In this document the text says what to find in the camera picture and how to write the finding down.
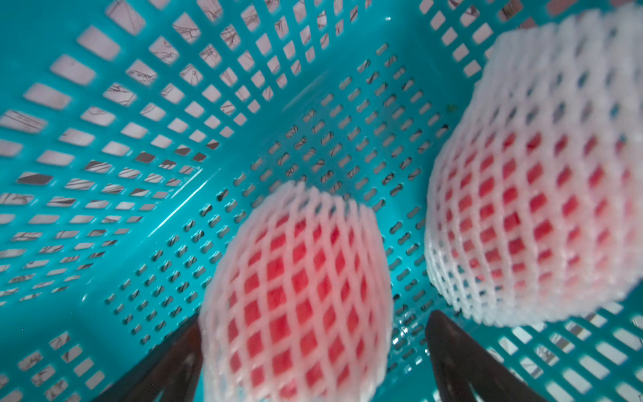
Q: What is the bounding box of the right teal plastic basket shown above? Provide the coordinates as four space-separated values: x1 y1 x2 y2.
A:
1 1 616 401

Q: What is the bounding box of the netted apple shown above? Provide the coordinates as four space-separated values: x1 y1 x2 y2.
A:
425 3 642 327
199 181 393 401

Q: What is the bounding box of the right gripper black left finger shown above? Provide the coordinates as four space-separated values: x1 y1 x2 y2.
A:
95 314 204 401

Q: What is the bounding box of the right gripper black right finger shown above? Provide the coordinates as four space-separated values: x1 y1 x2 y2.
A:
425 310 544 401

